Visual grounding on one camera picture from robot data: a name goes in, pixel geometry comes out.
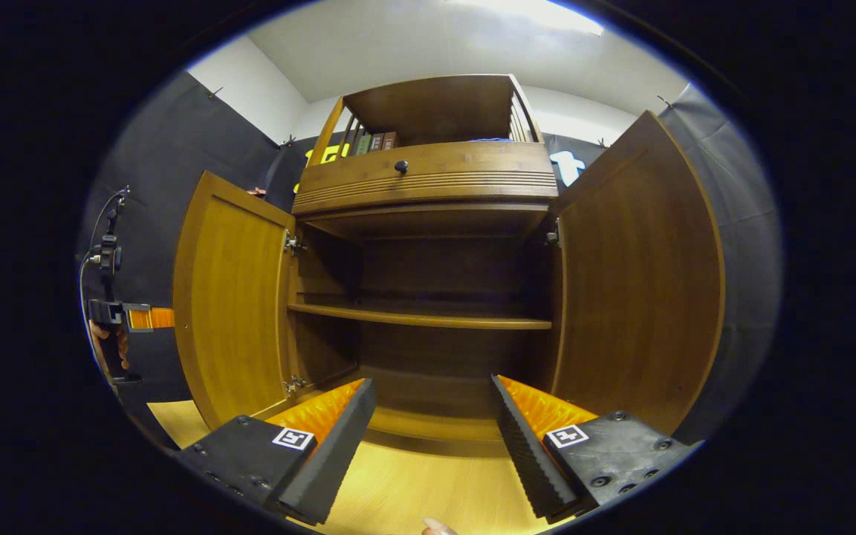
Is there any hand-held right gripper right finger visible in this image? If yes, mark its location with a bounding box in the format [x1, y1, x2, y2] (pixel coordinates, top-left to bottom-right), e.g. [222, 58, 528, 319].
[490, 374, 700, 523]

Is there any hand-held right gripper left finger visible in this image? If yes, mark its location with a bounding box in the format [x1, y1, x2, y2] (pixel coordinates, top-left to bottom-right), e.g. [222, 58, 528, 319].
[175, 377, 377, 526]

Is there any wooden shoe cabinet door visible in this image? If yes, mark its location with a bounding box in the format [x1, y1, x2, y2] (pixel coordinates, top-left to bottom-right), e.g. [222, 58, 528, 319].
[547, 110, 726, 437]
[173, 171, 296, 430]

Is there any wooden inner shelf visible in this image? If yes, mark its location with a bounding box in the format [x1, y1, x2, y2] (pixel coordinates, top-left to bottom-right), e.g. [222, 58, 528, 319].
[287, 301, 554, 331]

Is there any black backdrop cloth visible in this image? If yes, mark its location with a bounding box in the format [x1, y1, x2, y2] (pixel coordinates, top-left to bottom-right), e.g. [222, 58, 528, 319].
[79, 71, 782, 447]

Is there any wooden drawer with black knob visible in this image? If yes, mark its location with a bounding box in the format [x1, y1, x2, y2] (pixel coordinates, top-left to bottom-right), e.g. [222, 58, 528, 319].
[293, 140, 560, 218]

